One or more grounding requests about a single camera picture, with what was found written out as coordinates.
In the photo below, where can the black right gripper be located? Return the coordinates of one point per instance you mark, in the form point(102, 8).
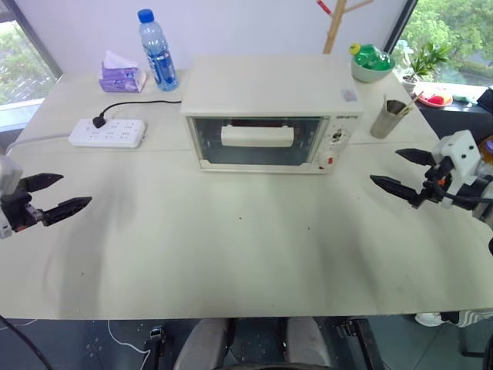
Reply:
point(435, 185)

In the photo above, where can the metal cup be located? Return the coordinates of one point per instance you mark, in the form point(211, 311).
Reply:
point(383, 121)

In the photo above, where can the green plastic bottle yellow cap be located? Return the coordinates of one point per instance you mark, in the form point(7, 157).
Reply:
point(371, 58)

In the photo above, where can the purple tissue pack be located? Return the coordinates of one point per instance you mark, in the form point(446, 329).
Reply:
point(120, 77)

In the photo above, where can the pale green bowl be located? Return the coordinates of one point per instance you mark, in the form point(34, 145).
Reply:
point(369, 75)

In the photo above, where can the white shoe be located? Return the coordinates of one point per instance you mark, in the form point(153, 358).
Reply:
point(427, 319)

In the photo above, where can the wooden sticks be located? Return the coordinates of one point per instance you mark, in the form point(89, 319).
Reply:
point(409, 106)

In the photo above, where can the wooden coat stand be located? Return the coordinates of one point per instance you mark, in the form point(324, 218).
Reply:
point(333, 27)

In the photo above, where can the red plate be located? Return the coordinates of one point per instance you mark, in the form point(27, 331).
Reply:
point(435, 99)

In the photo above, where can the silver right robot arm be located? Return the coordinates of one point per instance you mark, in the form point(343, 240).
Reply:
point(481, 192)

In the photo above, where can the green potted plant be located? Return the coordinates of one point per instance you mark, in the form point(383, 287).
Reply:
point(427, 58)

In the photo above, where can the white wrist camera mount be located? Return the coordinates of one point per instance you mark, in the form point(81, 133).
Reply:
point(462, 154)
point(7, 169)

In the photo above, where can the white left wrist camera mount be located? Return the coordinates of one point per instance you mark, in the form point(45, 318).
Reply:
point(7, 169)

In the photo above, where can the white toaster oven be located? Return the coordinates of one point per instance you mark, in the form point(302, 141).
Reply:
point(269, 83)

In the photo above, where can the white power strip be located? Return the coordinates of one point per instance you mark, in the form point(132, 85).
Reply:
point(109, 133)

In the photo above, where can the black metal frame leg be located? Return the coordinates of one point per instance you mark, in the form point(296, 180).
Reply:
point(156, 347)
point(366, 343)

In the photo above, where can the striped grey white cloth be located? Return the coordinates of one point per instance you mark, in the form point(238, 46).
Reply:
point(475, 317)

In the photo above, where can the black side table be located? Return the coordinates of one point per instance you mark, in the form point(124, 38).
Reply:
point(458, 119)

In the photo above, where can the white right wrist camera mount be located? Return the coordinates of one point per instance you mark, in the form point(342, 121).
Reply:
point(462, 154)

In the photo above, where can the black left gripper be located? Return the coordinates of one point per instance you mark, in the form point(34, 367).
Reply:
point(19, 210)

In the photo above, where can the clear water bottle blue cap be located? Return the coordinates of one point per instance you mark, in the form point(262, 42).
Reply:
point(161, 61)

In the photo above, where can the grey rounded shape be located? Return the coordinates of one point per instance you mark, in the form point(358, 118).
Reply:
point(204, 347)

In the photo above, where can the red rocker power switch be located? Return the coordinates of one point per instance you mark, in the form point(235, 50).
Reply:
point(327, 161)

